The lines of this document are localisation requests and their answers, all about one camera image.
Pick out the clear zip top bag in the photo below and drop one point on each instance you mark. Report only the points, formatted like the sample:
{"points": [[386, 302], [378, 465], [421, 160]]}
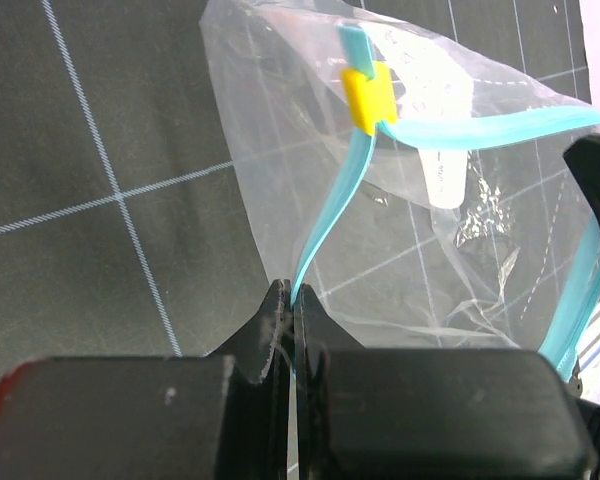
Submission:
{"points": [[418, 185]]}

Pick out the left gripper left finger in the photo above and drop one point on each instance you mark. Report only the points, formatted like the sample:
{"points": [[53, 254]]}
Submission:
{"points": [[219, 416]]}

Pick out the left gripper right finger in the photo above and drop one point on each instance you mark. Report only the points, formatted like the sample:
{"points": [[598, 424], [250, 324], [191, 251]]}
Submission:
{"points": [[429, 413]]}

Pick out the black grid mat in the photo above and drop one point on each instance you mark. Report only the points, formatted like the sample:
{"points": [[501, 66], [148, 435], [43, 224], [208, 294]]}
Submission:
{"points": [[122, 225]]}

